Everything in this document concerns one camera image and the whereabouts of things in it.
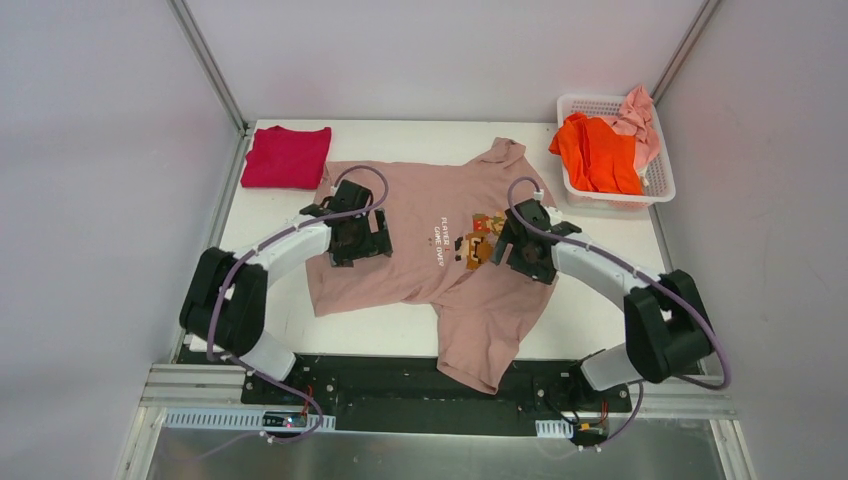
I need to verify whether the left white cable duct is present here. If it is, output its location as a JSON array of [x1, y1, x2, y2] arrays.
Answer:
[[163, 408, 336, 433]]

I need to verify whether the white cable duct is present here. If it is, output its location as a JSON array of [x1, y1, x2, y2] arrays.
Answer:
[[163, 408, 336, 433], [535, 419, 574, 439]]

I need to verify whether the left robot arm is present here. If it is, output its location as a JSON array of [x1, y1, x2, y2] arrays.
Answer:
[[178, 180, 392, 405]]

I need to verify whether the orange t-shirt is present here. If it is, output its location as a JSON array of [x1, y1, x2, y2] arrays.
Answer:
[[549, 112, 643, 195]]

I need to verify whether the light pink crumpled t-shirt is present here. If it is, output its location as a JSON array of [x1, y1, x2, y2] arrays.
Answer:
[[610, 86, 661, 174]]

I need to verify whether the aluminium frame rail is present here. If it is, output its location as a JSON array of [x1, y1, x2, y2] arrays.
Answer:
[[139, 364, 737, 420]]

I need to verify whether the white plastic laundry basket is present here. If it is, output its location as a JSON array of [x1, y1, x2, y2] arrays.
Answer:
[[549, 87, 676, 210]]

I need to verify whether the dusty pink graphic t-shirt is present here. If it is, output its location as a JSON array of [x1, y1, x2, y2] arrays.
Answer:
[[306, 137, 554, 394]]

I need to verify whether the folded red t-shirt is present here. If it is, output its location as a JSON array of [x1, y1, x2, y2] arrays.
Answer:
[[240, 126, 332, 190]]

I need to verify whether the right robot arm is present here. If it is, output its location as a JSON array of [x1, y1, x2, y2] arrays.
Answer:
[[491, 199, 716, 410]]

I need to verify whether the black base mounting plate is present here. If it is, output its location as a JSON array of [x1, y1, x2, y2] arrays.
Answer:
[[239, 354, 634, 439]]

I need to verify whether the right white cable duct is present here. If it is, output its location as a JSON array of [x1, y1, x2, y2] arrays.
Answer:
[[535, 419, 574, 439]]

